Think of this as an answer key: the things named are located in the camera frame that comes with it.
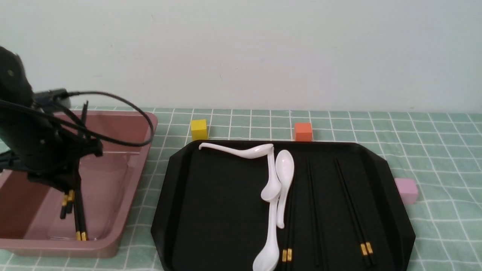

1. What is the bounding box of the black chopstick plain middle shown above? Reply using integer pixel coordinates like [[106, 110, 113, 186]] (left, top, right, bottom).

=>
[[306, 158, 325, 271]]

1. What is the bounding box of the black cable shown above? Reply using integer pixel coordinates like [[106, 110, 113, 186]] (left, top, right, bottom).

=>
[[0, 90, 154, 147]]

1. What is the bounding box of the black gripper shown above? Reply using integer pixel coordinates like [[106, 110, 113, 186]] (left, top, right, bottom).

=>
[[1, 109, 103, 196]]

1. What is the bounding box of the orange cube block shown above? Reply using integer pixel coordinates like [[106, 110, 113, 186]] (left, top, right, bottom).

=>
[[294, 122, 313, 141]]

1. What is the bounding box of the black chopstick in bin right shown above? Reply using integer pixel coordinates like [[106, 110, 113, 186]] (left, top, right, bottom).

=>
[[76, 188, 88, 241]]

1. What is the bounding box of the black chopstick centre left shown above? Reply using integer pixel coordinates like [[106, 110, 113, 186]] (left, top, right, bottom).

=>
[[280, 189, 293, 271]]

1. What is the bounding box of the black chopstick pair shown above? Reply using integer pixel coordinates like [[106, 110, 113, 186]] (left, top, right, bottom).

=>
[[341, 166, 377, 268], [334, 158, 372, 269]]

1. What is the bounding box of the black chopstick in bin left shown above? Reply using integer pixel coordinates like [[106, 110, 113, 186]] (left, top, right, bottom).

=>
[[73, 190, 82, 241]]

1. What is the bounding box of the yellow cube block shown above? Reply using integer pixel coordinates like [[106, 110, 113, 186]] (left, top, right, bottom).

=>
[[191, 119, 208, 141]]

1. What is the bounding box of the white spoon right upright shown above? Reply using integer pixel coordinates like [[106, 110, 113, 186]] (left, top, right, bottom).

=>
[[275, 149, 294, 229]]

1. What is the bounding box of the black chopstick right pair left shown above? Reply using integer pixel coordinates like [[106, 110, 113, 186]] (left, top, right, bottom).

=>
[[334, 158, 372, 269]]

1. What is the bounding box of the black chopstick centre right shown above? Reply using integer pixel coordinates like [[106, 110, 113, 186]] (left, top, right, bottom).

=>
[[283, 182, 297, 271]]

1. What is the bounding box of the green checkered tablecloth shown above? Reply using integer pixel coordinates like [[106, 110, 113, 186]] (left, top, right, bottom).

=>
[[1, 108, 482, 271]]

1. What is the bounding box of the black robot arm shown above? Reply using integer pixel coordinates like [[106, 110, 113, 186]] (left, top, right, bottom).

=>
[[0, 47, 103, 194]]

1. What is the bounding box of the black chopstick diagonal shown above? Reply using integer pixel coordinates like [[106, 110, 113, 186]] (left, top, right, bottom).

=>
[[59, 192, 68, 219], [66, 189, 75, 214]]

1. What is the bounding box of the white spoon top horizontal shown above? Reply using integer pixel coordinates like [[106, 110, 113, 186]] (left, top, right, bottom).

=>
[[198, 143, 274, 159]]

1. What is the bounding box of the pink plastic bin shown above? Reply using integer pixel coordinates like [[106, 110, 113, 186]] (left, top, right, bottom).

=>
[[0, 111, 159, 259]]

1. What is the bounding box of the black plastic tray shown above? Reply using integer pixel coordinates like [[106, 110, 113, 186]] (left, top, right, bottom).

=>
[[151, 141, 416, 271]]

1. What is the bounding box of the black chopstick in bin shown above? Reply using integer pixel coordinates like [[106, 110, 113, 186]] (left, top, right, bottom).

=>
[[76, 188, 88, 241], [73, 190, 82, 241]]

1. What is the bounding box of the white spoon bottom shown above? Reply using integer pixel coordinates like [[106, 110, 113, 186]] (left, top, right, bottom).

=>
[[252, 198, 279, 271]]

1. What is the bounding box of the pink cube block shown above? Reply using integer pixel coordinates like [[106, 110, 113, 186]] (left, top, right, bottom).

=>
[[394, 177, 419, 205]]

